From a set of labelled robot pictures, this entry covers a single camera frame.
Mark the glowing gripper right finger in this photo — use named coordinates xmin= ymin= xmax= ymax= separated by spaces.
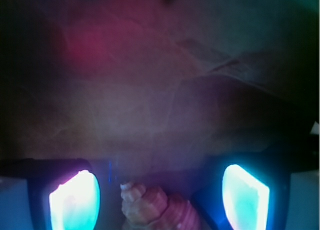
xmin=192 ymin=152 xmax=290 ymax=230

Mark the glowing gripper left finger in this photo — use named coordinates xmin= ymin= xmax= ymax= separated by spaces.
xmin=26 ymin=158 xmax=101 ymax=230

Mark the brown spiral conch shell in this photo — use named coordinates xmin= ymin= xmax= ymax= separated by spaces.
xmin=120 ymin=181 xmax=201 ymax=230

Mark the brown paper bag tray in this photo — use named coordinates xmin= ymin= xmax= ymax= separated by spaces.
xmin=0 ymin=0 xmax=320 ymax=175

